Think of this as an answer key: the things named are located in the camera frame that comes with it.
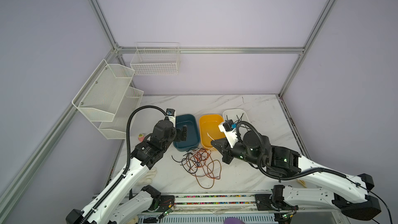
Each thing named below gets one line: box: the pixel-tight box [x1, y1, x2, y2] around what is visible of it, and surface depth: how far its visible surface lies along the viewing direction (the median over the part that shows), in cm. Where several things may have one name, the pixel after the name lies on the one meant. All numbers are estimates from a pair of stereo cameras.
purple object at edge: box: [223, 217, 246, 224], surface depth 71 cm
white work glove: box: [137, 166, 158, 186], surface depth 83 cm
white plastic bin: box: [222, 108, 250, 124], surface depth 107 cm
